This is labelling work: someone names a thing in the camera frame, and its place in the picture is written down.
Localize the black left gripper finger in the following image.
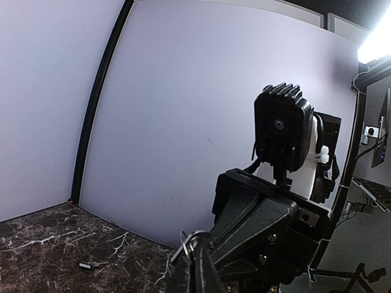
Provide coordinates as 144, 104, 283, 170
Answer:
166, 236, 225, 293

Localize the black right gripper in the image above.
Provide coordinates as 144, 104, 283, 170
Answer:
209, 169, 332, 284

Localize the key with black head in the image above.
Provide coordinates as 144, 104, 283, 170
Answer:
78, 262, 108, 270

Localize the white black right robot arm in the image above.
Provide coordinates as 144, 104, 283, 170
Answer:
167, 113, 341, 292

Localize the keyboard tray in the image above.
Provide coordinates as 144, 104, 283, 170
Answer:
352, 177, 390, 212

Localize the monitor on stand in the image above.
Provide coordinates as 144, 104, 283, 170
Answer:
360, 87, 390, 168

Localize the bright light bar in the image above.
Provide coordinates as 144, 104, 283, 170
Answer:
357, 7, 390, 64

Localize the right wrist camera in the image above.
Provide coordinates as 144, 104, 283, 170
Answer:
250, 81, 331, 202

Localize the black right corner post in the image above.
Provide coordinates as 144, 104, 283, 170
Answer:
68, 0, 134, 206

